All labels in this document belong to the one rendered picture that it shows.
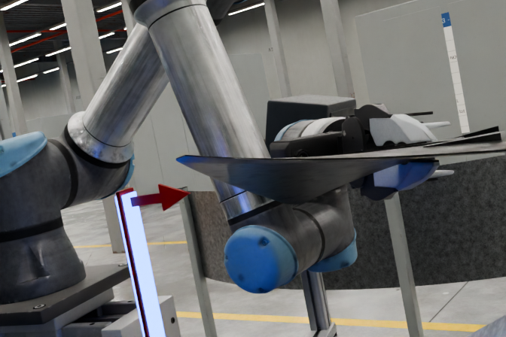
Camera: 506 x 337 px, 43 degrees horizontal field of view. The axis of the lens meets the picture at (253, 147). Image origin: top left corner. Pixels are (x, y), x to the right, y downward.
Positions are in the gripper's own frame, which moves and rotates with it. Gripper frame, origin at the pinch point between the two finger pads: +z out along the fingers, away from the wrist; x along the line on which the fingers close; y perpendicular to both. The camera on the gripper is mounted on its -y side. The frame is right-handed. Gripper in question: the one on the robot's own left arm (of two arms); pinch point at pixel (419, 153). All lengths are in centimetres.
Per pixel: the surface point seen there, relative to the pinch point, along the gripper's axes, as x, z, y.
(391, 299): 104, -291, 151
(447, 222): 33, -138, 92
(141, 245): 6.3, -9.4, -22.9
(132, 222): 4.1, -8.7, -23.6
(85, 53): -100, -663, 7
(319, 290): 24, -50, 10
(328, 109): -5, -52, 15
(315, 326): 31, -51, 9
